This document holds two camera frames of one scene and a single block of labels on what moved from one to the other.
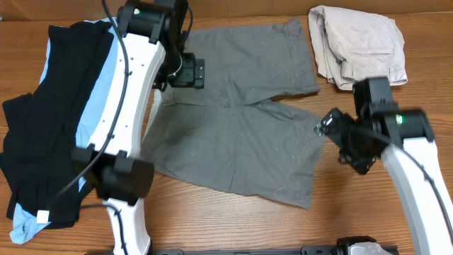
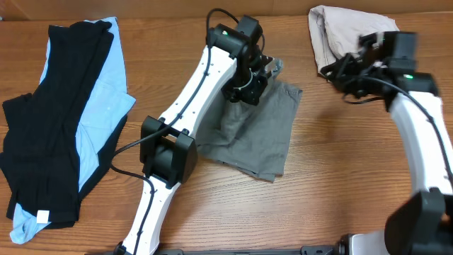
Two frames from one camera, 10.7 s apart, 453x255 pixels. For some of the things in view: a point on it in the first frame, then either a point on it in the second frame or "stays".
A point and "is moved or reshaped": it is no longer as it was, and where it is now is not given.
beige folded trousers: (351, 47) stays
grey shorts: (229, 135) is moved or reshaped
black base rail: (307, 250) stays
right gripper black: (362, 161) → (341, 70)
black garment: (39, 127) stays
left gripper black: (192, 73) → (253, 94)
